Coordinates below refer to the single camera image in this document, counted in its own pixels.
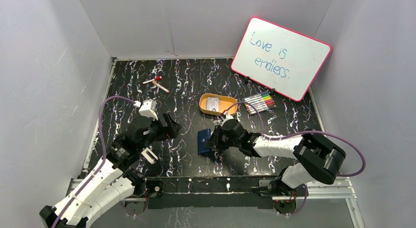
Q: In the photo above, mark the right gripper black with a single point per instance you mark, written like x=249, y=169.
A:
x=214, y=140

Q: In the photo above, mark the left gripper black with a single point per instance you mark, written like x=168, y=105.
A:
x=163, y=128

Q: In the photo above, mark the blue leather card holder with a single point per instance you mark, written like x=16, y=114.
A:
x=203, y=137

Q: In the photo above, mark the orange oval tray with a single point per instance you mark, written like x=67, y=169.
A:
x=225, y=103

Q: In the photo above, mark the silver credit card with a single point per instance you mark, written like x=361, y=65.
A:
x=213, y=104

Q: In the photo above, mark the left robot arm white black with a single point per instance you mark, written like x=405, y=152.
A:
x=112, y=179

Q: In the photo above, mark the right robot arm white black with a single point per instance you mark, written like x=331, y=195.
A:
x=319, y=159

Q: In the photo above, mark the white marker red tip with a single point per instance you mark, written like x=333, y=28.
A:
x=160, y=87

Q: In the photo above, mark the red capped marker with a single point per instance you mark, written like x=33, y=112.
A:
x=151, y=80

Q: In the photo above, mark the pack of coloured markers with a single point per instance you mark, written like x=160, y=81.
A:
x=261, y=102

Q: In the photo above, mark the pink framed whiteboard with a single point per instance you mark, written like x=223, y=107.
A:
x=279, y=58

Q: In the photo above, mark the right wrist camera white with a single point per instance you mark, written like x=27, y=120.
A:
x=226, y=116

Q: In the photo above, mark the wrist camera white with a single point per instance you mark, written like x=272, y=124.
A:
x=147, y=108
x=226, y=116

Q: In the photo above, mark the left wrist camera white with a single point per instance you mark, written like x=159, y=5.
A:
x=147, y=108

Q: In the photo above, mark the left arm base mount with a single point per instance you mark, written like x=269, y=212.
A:
x=137, y=203

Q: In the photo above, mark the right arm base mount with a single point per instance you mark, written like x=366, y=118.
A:
x=294, y=199

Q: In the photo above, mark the aluminium frame rail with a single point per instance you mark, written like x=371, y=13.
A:
x=237, y=192

